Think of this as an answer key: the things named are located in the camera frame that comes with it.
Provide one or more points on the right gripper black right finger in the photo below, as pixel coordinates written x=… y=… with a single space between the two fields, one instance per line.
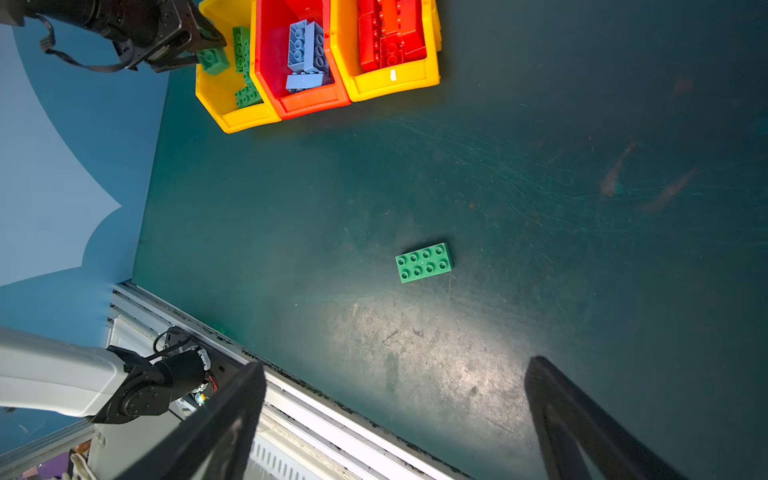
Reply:
x=571 y=426

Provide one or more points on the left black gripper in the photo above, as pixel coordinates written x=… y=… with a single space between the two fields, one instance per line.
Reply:
x=181 y=32

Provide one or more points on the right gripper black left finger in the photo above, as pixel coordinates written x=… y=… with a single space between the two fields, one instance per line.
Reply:
x=216 y=440

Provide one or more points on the red lego brick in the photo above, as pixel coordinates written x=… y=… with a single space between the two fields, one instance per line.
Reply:
x=369 y=34
x=401 y=35

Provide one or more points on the green lego brick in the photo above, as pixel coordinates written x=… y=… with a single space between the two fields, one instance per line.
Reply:
x=241 y=48
x=248 y=95
x=424 y=263
x=213 y=61

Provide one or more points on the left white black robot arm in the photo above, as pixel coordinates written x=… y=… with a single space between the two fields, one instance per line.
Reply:
x=50 y=208

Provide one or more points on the left yellow plastic bin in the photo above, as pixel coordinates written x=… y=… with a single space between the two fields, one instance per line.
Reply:
x=217 y=93

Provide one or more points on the yellow plastic bin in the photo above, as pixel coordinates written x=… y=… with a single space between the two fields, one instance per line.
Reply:
x=217 y=93
x=362 y=85

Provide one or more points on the red plastic bin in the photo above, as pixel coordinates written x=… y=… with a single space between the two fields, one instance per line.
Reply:
x=269 y=48

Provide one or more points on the right yellow plastic bin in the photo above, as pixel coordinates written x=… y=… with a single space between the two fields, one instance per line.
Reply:
x=362 y=85

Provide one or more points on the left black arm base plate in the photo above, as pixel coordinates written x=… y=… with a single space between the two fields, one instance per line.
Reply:
x=197 y=369

